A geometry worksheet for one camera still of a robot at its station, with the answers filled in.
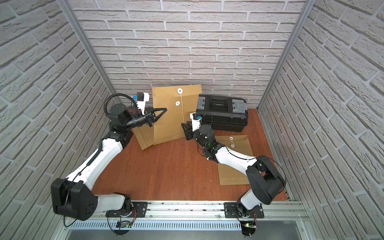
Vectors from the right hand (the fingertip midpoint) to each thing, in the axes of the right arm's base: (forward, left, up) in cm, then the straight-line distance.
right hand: (186, 123), depth 80 cm
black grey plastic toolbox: (+11, -23, -5) cm, 26 cm away
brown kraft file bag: (-22, -22, -23) cm, 39 cm away
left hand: (-3, +7, +15) cm, 17 cm away
